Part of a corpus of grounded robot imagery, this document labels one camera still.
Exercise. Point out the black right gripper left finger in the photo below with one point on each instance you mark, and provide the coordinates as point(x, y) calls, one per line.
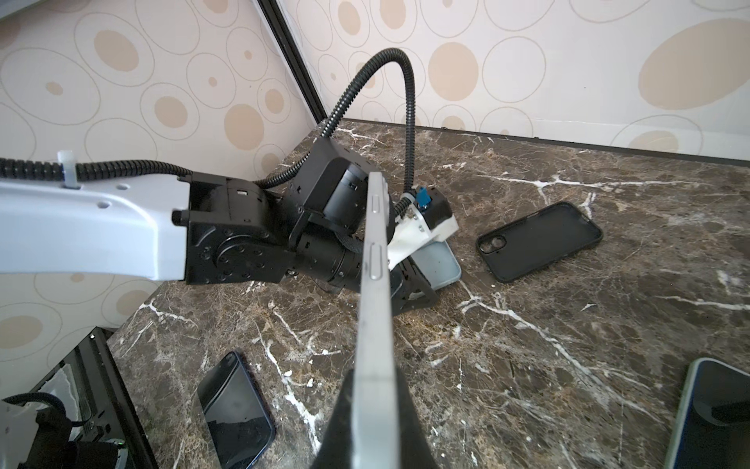
point(337, 446)

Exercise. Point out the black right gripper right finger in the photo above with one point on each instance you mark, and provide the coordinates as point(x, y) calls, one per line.
point(414, 449)

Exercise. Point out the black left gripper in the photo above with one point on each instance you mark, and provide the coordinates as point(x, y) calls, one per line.
point(410, 289)

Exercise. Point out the light blue phone case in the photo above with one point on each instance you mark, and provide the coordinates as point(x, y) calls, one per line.
point(438, 264)

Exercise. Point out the black smartphone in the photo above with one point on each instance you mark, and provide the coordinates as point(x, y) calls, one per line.
point(374, 418)
point(238, 422)

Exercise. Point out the light blue cased phone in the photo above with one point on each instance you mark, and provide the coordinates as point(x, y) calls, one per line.
point(711, 429)

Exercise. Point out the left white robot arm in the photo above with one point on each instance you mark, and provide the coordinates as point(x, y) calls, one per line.
point(160, 221)

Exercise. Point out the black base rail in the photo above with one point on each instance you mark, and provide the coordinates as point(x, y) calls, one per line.
point(79, 415)

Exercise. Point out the black vertical frame post left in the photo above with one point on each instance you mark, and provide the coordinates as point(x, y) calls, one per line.
point(282, 34)

